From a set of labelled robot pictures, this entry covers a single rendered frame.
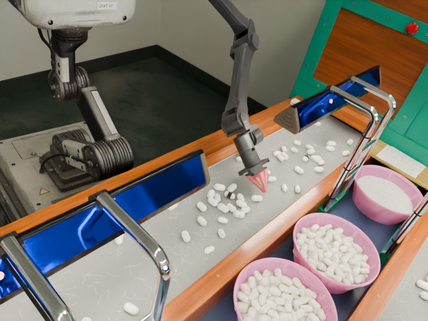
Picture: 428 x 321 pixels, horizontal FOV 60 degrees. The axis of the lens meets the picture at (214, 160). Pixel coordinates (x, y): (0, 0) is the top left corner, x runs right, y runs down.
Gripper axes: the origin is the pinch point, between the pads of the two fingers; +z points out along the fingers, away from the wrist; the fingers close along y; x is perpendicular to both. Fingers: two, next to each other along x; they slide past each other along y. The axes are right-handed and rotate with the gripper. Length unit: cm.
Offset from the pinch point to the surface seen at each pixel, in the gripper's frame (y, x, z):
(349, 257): 2.0, -19.6, 27.0
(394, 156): 65, -16, 16
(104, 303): -61, 3, 1
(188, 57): 153, 162, -93
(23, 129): -4, 167, -74
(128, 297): -56, 1, 3
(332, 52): 74, -3, -35
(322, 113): 9.5, -25.1, -16.5
